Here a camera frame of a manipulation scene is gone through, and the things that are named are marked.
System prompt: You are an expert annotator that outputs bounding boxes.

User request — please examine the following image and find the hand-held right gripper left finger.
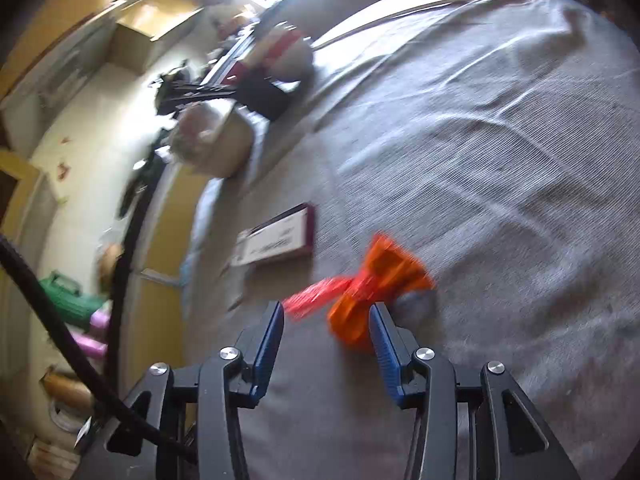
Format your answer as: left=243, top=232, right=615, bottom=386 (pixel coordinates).
left=75, top=301, right=286, bottom=480

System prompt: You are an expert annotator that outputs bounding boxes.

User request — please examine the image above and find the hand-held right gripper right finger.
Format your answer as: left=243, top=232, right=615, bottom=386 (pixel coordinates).
left=368, top=302, right=581, bottom=480

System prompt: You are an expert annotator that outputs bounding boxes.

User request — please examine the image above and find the red dotted wrapper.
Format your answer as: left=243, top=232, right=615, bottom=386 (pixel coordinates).
left=282, top=276, right=361, bottom=322

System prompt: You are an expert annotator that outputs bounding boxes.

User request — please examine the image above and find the orange wrapper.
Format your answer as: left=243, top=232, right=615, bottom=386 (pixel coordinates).
left=327, top=234, right=436, bottom=351

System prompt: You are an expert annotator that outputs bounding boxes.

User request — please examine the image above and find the maroon and white box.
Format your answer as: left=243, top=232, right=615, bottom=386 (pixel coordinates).
left=230, top=203, right=316, bottom=268

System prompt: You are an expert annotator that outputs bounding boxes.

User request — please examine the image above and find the wooden bed side panel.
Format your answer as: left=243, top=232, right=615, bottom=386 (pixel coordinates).
left=132, top=165, right=211, bottom=376

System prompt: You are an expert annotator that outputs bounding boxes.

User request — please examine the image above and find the tan round object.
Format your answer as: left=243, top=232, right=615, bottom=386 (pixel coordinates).
left=97, top=244, right=126, bottom=291

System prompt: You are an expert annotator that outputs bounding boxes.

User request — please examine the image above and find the beige box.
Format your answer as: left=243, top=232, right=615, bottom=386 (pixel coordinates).
left=200, top=110, right=257, bottom=179

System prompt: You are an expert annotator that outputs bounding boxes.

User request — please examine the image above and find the brown roll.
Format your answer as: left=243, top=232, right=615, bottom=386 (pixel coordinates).
left=40, top=370, right=96, bottom=411

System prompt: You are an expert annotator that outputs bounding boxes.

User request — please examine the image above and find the green plastic case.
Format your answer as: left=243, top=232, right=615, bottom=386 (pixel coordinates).
left=39, top=272, right=108, bottom=331

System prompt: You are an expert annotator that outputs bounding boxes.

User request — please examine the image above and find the grey bed sheet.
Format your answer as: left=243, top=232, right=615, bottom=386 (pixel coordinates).
left=180, top=0, right=640, bottom=480

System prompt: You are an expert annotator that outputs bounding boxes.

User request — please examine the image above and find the black pouch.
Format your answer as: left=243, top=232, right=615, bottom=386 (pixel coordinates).
left=235, top=72, right=293, bottom=121

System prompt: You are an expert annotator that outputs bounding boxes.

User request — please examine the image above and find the black metal stand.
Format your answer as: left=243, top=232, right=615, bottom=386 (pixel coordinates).
left=150, top=64, right=236, bottom=113

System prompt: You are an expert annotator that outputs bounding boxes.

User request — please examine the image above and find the red and white round container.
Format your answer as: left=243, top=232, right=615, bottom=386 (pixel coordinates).
left=255, top=22, right=316, bottom=83

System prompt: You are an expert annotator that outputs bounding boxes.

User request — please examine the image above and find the black bed frame rail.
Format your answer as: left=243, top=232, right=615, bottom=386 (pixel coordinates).
left=107, top=10, right=271, bottom=391

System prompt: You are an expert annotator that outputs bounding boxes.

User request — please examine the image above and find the black cable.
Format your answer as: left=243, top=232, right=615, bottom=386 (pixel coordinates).
left=0, top=234, right=198, bottom=463

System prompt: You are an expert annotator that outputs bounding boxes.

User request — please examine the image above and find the wooden door frame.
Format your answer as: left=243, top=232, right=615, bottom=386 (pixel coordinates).
left=0, top=150, right=47, bottom=241

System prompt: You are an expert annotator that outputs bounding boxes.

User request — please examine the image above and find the tan wall box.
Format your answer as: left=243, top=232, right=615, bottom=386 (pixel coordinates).
left=110, top=0, right=203, bottom=73

